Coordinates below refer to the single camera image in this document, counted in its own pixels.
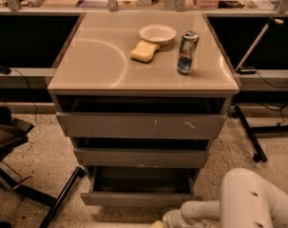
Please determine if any grey bottom drawer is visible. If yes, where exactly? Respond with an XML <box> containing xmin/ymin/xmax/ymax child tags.
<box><xmin>81</xmin><ymin>166</ymin><xmax>202</xmax><ymax>207</ymax></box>

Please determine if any grey drawer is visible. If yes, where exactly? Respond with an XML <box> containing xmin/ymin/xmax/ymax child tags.
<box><xmin>74</xmin><ymin>138</ymin><xmax>211</xmax><ymax>168</ymax></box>
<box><xmin>81</xmin><ymin>166</ymin><xmax>202</xmax><ymax>207</ymax></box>
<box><xmin>56</xmin><ymin>96</ymin><xmax>225</xmax><ymax>140</ymax></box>

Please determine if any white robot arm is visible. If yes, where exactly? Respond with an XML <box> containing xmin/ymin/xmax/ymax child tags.
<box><xmin>147</xmin><ymin>168</ymin><xmax>288</xmax><ymax>228</ymax></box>

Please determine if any grey middle drawer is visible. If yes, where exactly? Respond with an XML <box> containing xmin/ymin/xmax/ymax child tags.
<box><xmin>74</xmin><ymin>138</ymin><xmax>211</xmax><ymax>168</ymax></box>

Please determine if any grey top drawer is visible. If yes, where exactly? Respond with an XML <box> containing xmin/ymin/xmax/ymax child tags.
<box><xmin>56</xmin><ymin>96</ymin><xmax>225</xmax><ymax>140</ymax></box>

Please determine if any grey drawer cabinet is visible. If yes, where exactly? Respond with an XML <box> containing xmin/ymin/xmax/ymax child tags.
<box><xmin>45</xmin><ymin>10</ymin><xmax>241</xmax><ymax>176</ymax></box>

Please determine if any black stand right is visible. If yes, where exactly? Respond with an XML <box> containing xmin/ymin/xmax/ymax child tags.
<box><xmin>233</xmin><ymin>105</ymin><xmax>288</xmax><ymax>162</ymax></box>

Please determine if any black shoe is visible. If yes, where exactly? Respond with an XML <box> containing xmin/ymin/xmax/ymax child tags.
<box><xmin>0</xmin><ymin>221</ymin><xmax>11</xmax><ymax>228</ymax></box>

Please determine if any yellow sponge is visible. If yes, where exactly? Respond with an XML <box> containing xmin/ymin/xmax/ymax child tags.
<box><xmin>129</xmin><ymin>40</ymin><xmax>160</xmax><ymax>63</ymax></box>

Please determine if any black chair left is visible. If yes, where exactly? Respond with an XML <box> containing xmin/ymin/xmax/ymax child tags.
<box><xmin>0</xmin><ymin>105</ymin><xmax>89</xmax><ymax>228</ymax></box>

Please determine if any black power adapter right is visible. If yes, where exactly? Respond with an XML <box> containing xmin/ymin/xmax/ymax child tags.
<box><xmin>237</xmin><ymin>66</ymin><xmax>257</xmax><ymax>75</ymax></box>

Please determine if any black power adapter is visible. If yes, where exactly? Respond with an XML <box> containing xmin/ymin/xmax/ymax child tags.
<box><xmin>237</xmin><ymin>66</ymin><xmax>257</xmax><ymax>75</ymax></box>
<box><xmin>0</xmin><ymin>66</ymin><xmax>11</xmax><ymax>75</ymax></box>

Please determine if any blue silver drink can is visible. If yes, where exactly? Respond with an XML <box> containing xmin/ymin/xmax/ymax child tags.
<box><xmin>177</xmin><ymin>30</ymin><xmax>200</xmax><ymax>75</ymax></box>

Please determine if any white bowl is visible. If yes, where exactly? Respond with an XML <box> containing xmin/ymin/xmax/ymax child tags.
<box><xmin>139</xmin><ymin>24</ymin><xmax>177</xmax><ymax>46</ymax></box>

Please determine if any black power adapter left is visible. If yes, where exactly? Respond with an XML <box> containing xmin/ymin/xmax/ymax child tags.
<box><xmin>0</xmin><ymin>66</ymin><xmax>11</xmax><ymax>75</ymax></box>

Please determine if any white stick with black tip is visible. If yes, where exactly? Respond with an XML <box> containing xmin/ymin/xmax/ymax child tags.
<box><xmin>235</xmin><ymin>17</ymin><xmax>284</xmax><ymax>73</ymax></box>

